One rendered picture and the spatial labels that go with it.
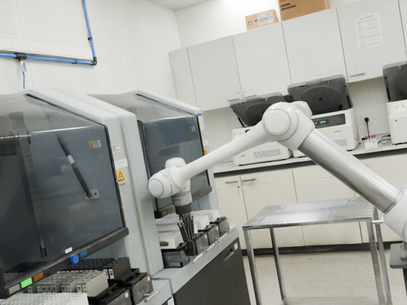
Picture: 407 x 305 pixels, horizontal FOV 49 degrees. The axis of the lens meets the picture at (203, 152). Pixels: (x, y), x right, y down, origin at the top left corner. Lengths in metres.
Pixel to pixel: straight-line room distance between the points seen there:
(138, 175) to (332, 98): 2.89
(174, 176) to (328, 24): 2.93
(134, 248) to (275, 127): 0.76
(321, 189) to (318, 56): 1.24
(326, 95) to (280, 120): 2.88
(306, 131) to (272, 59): 2.92
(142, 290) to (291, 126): 0.81
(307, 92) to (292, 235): 1.36
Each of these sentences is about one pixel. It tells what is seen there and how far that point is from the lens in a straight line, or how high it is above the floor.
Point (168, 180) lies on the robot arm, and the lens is 1.81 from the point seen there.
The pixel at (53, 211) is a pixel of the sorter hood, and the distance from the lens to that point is 1.51.
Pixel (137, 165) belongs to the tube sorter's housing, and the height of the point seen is 1.22.
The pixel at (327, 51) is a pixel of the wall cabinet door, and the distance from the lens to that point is 4.41.
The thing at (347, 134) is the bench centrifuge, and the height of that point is 1.05.
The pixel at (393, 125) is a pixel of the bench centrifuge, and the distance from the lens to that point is 4.08.
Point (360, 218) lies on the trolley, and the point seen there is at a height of 0.82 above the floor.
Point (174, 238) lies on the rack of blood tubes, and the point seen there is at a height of 0.86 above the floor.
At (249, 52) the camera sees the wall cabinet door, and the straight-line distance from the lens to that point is 4.58.
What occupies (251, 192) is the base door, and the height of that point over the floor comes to 0.63.
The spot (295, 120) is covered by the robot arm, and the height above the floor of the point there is 1.29.
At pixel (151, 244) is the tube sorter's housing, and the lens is 1.98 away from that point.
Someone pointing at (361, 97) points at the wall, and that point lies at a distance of 4.70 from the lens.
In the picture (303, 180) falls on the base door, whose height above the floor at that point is 0.70.
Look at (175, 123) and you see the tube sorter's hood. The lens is 2.27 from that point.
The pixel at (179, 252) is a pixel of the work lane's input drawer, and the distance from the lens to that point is 2.03.
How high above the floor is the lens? 1.32
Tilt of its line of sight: 3 degrees down
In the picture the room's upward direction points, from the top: 10 degrees counter-clockwise
